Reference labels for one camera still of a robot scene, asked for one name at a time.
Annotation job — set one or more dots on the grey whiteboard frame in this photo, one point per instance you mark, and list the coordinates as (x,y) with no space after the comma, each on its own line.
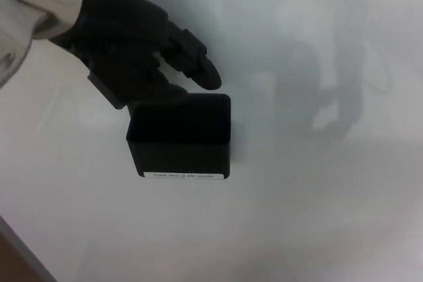
(23,252)

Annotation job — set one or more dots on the black magnetic marker holder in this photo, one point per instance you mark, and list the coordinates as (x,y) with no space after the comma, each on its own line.
(178,156)

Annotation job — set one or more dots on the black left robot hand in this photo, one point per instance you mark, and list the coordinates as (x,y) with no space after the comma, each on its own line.
(122,41)

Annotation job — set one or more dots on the white whiteboard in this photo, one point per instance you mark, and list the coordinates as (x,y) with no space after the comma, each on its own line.
(297,212)

